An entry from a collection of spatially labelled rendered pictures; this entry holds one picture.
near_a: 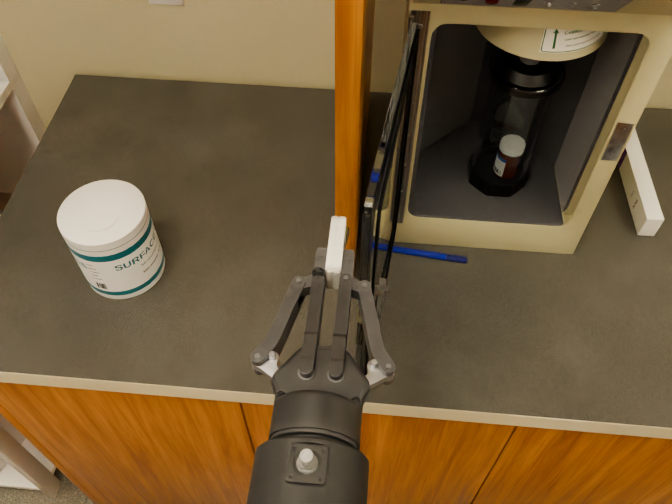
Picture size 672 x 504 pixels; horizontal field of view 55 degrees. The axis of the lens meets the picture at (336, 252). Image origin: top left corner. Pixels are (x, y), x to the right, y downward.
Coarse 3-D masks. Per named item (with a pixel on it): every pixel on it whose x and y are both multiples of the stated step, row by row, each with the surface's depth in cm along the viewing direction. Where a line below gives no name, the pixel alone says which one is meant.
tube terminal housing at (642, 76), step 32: (640, 32) 76; (640, 64) 79; (640, 96) 83; (416, 128) 90; (608, 128) 91; (576, 192) 102; (416, 224) 107; (448, 224) 106; (480, 224) 106; (512, 224) 105; (576, 224) 103
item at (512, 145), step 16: (560, 64) 93; (560, 80) 91; (496, 96) 94; (512, 96) 92; (496, 112) 95; (512, 112) 94; (528, 112) 93; (544, 112) 95; (480, 128) 102; (496, 128) 97; (512, 128) 96; (528, 128) 96; (480, 144) 103; (496, 144) 99; (512, 144) 98; (528, 144) 99; (480, 160) 104; (496, 160) 102; (512, 160) 101; (528, 160) 103; (480, 176) 106; (496, 176) 104; (512, 176) 104
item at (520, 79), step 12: (504, 60) 91; (516, 60) 91; (528, 60) 90; (504, 72) 91; (516, 72) 90; (528, 72) 89; (540, 72) 89; (552, 72) 90; (516, 84) 90; (528, 84) 89; (540, 84) 89
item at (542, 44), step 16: (480, 32) 85; (496, 32) 82; (512, 32) 81; (528, 32) 80; (544, 32) 79; (560, 32) 79; (576, 32) 80; (592, 32) 81; (512, 48) 82; (528, 48) 81; (544, 48) 80; (560, 48) 80; (576, 48) 81; (592, 48) 82
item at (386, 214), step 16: (400, 64) 69; (400, 80) 67; (384, 128) 63; (400, 128) 76; (384, 144) 62; (400, 144) 82; (400, 160) 88; (384, 176) 65; (368, 192) 58; (368, 208) 57; (384, 208) 73; (368, 224) 58; (384, 224) 78; (368, 240) 60; (384, 240) 84; (384, 256) 90; (384, 272) 98
